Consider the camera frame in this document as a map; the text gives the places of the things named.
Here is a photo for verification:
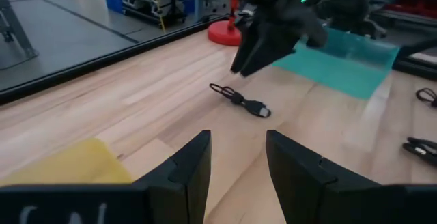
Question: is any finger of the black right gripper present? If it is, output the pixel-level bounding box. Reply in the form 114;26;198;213
230;20;264;74
240;22;296;78

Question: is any grey metal table leg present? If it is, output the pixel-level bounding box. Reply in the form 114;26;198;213
0;0;39;61

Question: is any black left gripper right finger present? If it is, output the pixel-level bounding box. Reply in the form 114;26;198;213
265;130;406;224

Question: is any short black-brown USB cable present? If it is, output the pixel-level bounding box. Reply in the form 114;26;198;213
208;83;272;119

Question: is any teal translucent plastic bin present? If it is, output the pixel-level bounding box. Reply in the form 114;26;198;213
272;25;401;101

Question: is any black USB cable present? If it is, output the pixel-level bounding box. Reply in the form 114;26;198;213
415;87;437;109

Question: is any yellow translucent plastic bin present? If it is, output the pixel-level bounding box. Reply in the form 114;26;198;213
0;137;134;187

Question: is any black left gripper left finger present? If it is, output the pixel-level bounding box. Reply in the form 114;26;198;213
132;130;212;224

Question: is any black cable with red tie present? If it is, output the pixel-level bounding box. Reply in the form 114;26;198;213
401;136;437;167

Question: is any red desk lamp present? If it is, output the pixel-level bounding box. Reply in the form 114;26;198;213
207;0;244;46

